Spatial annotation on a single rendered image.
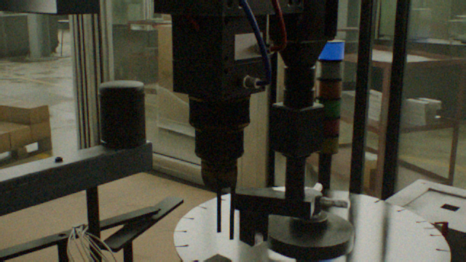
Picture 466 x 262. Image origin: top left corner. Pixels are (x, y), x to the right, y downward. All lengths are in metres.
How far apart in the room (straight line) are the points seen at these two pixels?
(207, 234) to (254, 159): 0.63
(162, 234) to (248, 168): 0.29
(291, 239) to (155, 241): 0.52
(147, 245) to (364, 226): 0.52
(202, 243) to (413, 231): 0.27
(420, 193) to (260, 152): 0.42
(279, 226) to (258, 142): 0.62
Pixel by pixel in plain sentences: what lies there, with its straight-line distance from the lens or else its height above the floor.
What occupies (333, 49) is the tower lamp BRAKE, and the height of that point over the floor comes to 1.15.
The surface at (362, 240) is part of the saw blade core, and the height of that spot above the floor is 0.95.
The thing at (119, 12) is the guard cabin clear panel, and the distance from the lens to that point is 1.63.
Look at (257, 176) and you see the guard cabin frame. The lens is 1.32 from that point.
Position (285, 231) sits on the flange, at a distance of 0.68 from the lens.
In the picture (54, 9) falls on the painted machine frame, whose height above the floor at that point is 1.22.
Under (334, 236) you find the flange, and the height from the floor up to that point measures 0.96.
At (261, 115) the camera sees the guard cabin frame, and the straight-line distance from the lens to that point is 1.28.
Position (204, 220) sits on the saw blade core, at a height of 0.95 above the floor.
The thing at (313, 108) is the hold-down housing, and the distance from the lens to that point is 0.57.
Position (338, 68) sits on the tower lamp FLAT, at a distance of 0.94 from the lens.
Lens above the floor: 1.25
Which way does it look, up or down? 15 degrees down
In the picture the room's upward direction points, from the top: straight up
